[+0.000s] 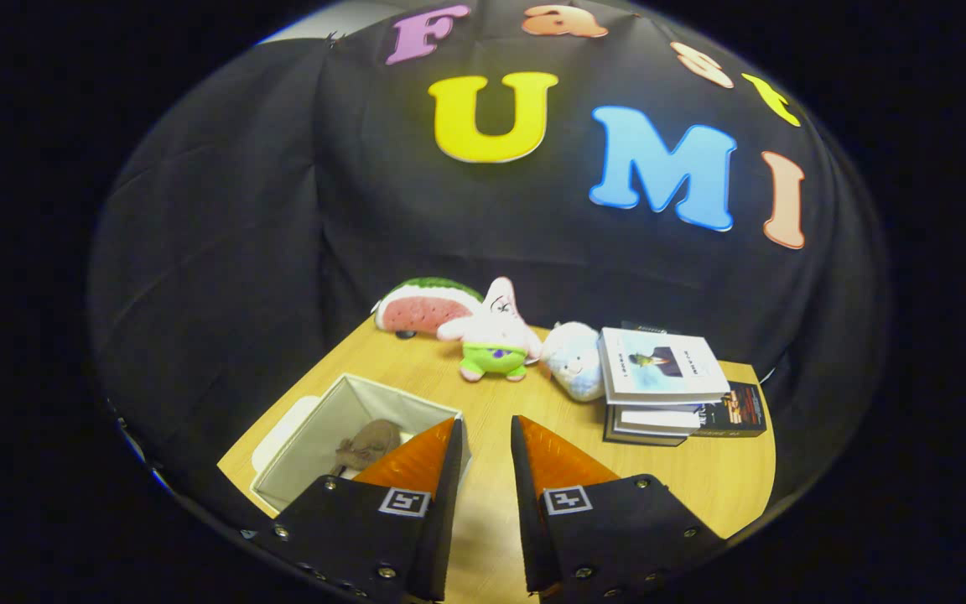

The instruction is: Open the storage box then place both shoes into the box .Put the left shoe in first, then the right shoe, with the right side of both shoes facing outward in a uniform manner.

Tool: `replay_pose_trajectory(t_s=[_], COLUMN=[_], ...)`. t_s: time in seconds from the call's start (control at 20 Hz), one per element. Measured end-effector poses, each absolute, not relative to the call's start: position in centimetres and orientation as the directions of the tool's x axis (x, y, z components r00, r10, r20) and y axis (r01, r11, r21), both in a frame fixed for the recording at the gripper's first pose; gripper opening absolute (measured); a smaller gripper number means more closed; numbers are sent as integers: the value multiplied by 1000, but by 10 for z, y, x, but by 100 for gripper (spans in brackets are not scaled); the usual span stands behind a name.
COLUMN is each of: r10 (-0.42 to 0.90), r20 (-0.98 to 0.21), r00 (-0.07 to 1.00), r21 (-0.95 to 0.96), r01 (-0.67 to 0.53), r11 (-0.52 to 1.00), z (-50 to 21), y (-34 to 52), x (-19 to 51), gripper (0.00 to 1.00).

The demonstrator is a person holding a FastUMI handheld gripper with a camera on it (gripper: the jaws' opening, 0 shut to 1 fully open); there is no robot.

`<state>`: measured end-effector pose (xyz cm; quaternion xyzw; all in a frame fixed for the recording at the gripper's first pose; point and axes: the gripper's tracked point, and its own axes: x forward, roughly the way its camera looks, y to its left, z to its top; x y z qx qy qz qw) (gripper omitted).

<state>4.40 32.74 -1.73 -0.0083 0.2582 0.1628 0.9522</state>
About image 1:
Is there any white fabric storage box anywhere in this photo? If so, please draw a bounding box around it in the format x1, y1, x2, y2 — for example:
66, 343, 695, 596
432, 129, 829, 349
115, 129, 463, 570
250, 373, 474, 513

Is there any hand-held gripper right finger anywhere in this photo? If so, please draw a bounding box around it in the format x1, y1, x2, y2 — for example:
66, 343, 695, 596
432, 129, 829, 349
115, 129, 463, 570
510, 414, 727, 601

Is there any watermelon slice plush toy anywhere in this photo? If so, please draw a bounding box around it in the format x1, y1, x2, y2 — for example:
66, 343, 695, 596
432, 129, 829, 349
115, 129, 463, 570
372, 277, 484, 338

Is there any white and blue plush toy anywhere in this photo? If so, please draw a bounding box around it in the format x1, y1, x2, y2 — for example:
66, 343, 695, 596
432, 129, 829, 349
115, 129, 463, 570
540, 321, 605, 403

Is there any dark-covered white book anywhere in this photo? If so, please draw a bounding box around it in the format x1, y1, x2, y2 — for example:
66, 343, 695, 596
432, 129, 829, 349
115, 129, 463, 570
603, 426, 692, 447

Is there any pink starfish plush toy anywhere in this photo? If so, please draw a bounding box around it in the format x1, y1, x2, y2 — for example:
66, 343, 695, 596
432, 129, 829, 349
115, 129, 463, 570
437, 277, 543, 383

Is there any brown fuzzy shoe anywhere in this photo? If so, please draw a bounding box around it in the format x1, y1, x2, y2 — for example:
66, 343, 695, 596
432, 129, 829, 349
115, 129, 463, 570
332, 419, 404, 475

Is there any thin white book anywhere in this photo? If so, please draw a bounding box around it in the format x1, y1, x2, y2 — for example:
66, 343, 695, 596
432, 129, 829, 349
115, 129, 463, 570
609, 401, 727, 414

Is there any white book with picture cover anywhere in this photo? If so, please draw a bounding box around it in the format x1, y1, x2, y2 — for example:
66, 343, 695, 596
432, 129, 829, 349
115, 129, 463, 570
598, 327, 732, 407

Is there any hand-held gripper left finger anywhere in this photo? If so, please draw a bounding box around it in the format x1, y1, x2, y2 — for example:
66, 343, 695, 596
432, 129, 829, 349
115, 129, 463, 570
240, 417, 467, 604

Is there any thick white book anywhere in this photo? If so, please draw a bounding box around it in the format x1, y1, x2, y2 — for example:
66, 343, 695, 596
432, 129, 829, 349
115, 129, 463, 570
607, 407, 704, 437

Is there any black book with orange print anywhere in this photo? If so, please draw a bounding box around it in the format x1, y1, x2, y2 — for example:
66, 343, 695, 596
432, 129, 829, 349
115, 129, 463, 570
688, 382, 768, 439

